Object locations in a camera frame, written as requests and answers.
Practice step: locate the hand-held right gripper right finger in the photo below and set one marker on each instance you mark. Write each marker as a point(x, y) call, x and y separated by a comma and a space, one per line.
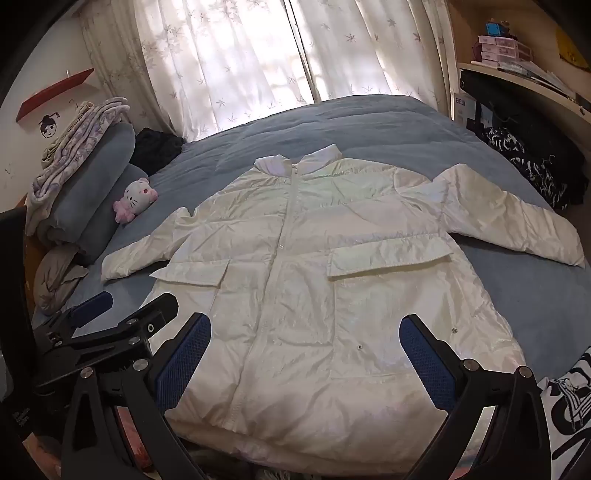
point(427, 364)

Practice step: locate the purple pouch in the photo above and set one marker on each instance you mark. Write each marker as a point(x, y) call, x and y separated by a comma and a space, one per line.
point(476, 50)

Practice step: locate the pile of papers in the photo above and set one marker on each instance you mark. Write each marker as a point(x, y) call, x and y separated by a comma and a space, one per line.
point(540, 74)

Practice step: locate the black white printed cloth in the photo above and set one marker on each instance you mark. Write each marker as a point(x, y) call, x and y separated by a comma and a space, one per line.
point(568, 401)

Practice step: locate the black white patterned garment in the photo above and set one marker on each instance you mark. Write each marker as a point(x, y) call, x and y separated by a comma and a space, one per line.
point(531, 170)

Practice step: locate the stack of pink boxes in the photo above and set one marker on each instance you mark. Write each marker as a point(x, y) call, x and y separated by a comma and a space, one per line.
point(503, 48)

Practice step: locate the floral sheer curtain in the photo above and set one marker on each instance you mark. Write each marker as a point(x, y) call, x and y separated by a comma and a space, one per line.
point(369, 46)
point(207, 60)

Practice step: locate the wooden shelf unit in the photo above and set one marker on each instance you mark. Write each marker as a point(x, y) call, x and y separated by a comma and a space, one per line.
point(466, 27)

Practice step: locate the face wall sticker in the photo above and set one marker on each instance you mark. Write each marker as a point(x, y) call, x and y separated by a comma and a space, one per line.
point(47, 127)

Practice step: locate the white pink cat plush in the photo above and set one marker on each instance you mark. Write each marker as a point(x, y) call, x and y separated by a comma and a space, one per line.
point(136, 194)

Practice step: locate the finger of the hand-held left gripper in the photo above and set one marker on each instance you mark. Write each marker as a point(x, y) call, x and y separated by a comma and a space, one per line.
point(138, 323)
point(92, 305)

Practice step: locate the blue toy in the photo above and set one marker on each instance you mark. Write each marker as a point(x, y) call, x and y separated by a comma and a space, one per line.
point(495, 28)

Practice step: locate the blue white box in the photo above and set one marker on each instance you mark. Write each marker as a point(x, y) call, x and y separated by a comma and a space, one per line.
point(487, 115)

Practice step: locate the folded blue-grey blanket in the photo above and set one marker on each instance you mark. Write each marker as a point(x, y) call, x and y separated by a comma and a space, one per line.
point(97, 184)

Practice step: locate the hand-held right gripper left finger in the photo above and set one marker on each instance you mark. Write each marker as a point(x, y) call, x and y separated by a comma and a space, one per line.
point(184, 364)

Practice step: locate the yellow paper bag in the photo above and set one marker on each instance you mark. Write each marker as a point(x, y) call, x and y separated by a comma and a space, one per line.
point(570, 50)

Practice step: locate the orange wooden headboard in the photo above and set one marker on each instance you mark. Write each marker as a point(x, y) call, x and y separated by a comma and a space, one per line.
point(32, 247)

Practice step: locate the black fuzzy cloth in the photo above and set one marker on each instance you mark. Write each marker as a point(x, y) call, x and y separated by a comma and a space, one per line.
point(154, 147)

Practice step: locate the red wall shelf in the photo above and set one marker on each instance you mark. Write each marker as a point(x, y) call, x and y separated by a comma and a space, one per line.
point(51, 92)

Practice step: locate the purple floral blanket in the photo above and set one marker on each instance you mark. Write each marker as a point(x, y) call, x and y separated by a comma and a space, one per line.
point(78, 143)

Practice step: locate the white puffer jacket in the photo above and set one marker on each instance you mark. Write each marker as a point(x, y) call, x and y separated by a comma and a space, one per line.
point(295, 277)

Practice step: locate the beige pillow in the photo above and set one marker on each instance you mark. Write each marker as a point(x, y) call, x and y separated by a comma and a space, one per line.
point(55, 277)

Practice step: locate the white cardboard box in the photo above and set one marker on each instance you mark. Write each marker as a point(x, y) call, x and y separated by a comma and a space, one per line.
point(464, 108)

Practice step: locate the black bag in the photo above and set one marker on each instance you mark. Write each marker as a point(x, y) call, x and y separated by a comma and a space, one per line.
point(508, 101)

